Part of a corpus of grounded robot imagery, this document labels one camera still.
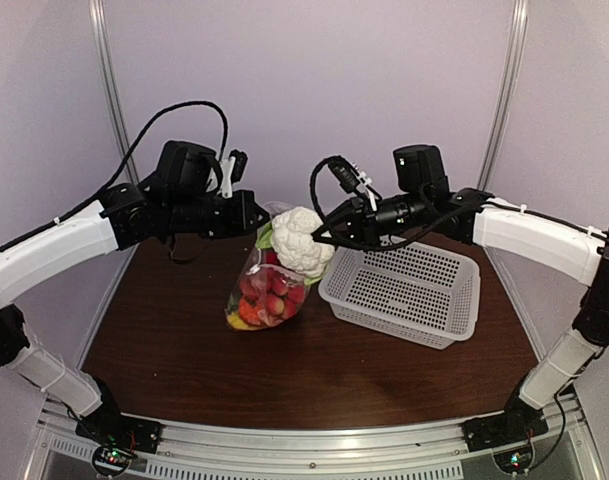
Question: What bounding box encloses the clear dotted zip bag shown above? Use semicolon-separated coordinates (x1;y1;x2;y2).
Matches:
225;202;335;332

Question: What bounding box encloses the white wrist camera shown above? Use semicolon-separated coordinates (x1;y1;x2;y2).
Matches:
219;150;248;199
329;157;383;212

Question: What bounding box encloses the white cauliflower toy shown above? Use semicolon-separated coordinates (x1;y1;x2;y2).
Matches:
255;206;335;285

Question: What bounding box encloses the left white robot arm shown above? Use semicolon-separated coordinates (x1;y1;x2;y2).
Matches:
0;141;268;444

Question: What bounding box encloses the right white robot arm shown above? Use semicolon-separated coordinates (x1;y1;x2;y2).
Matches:
309;144;609;442

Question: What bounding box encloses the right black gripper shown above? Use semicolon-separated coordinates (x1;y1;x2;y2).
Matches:
311;189;429;253

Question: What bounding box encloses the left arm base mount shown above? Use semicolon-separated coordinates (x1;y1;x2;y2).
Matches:
67;410;162;478

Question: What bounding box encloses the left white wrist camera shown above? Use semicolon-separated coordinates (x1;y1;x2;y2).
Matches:
219;150;248;199

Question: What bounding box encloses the right aluminium frame post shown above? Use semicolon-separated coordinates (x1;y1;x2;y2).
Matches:
477;0;530;190

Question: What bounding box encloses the left black cable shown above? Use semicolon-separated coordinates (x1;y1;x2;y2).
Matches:
0;101;230;256

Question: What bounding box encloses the red lychee bunch toy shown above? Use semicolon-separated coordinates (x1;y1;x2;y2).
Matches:
227;249;309;330

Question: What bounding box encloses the white plastic basket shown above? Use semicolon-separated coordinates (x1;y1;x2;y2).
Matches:
318;242;481;350

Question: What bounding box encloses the curved aluminium front rail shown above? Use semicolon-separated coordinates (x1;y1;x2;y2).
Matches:
31;384;603;480

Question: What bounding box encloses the black cable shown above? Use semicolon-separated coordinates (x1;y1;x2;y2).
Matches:
309;155;475;251
0;101;230;256

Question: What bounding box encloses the left aluminium frame post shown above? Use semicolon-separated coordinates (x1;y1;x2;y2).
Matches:
88;0;130;157

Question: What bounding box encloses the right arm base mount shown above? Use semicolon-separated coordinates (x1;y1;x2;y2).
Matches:
462;412;549;475

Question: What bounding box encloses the right black cable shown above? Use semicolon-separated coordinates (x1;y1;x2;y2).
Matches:
309;155;475;251

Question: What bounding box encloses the yellow lemon toy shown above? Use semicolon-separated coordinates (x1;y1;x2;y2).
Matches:
226;312;262;331

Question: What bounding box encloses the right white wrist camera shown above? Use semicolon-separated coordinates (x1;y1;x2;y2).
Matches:
329;157;383;212

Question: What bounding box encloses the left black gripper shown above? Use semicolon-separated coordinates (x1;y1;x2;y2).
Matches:
166;187;269;237

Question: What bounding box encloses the aluminium frame post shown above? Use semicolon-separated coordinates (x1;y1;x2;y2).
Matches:
477;0;530;190
88;0;130;157

